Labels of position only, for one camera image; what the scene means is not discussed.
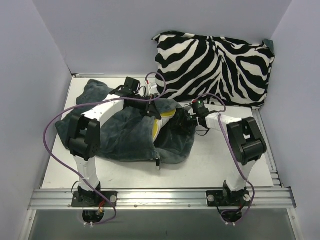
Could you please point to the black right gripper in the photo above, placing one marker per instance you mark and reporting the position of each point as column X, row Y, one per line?
column 186, row 119

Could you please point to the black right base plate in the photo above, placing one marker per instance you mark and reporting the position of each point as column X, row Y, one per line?
column 225, row 198

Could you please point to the aluminium front rail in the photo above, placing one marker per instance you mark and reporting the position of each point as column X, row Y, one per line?
column 159, row 199

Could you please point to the grey zebra pillowcase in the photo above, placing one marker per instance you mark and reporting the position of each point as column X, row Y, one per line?
column 127, row 136

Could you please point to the zebra print pillow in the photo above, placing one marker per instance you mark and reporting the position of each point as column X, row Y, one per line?
column 191, row 65

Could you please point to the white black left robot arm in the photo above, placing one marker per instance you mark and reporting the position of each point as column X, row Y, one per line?
column 84, row 131

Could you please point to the cream quilted pillow yellow trim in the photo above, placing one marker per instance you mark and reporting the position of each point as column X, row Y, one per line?
column 159, row 124

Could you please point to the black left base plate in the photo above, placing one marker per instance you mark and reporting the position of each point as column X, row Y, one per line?
column 93, row 200

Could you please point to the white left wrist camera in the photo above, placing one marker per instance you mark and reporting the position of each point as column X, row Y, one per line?
column 151, row 88

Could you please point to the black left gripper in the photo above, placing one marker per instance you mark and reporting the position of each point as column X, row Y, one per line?
column 152, row 108

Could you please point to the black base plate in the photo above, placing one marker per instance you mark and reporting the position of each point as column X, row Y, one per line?
column 93, row 200
column 225, row 198

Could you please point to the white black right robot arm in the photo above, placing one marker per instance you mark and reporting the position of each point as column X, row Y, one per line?
column 243, row 137

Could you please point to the aluminium back rail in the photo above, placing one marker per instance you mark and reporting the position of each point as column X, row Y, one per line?
column 89, row 75

